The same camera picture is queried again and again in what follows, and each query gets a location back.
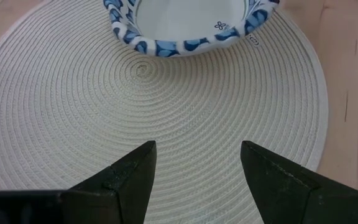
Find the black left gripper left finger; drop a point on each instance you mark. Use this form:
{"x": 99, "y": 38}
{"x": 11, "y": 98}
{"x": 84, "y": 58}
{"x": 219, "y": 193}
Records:
{"x": 123, "y": 193}

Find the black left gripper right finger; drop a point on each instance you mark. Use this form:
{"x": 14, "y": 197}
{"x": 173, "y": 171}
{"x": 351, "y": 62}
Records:
{"x": 284, "y": 196}

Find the blue patterned paper bowl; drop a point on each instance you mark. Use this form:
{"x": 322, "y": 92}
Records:
{"x": 185, "y": 21}

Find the large white plate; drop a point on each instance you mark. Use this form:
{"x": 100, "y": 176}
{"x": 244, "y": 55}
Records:
{"x": 104, "y": 109}

